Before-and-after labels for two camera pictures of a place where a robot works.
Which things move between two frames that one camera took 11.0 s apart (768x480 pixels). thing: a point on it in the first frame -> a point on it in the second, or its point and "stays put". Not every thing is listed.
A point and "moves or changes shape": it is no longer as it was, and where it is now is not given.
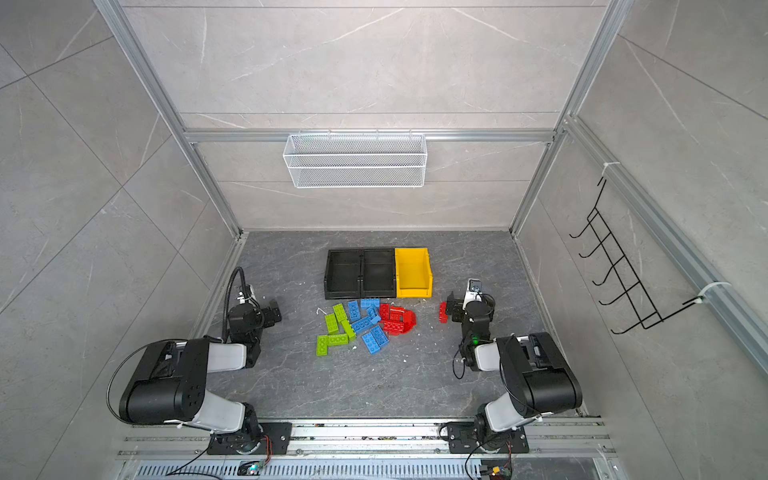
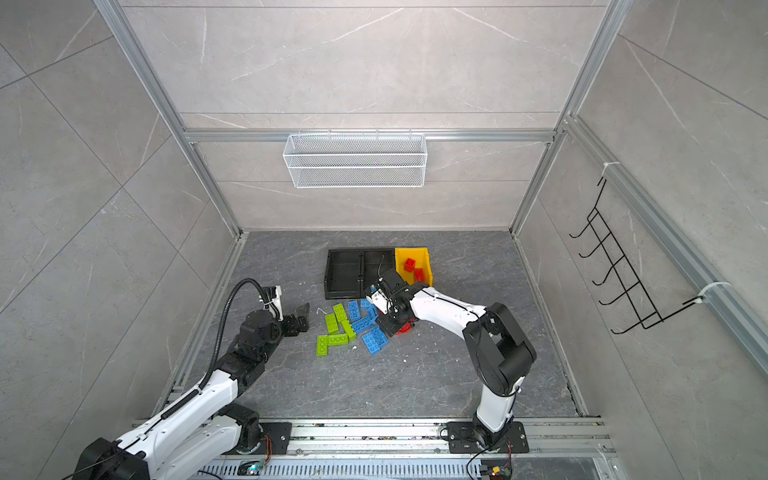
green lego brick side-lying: (349, 330) stays put
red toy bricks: (443, 317) moves or changes shape
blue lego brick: (379, 335) stays put
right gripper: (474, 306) -> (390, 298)
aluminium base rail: (367, 449) stays put
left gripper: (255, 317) -> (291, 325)
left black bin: (344, 274) stays put
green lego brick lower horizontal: (337, 340) stays put
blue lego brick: (373, 314) stays put
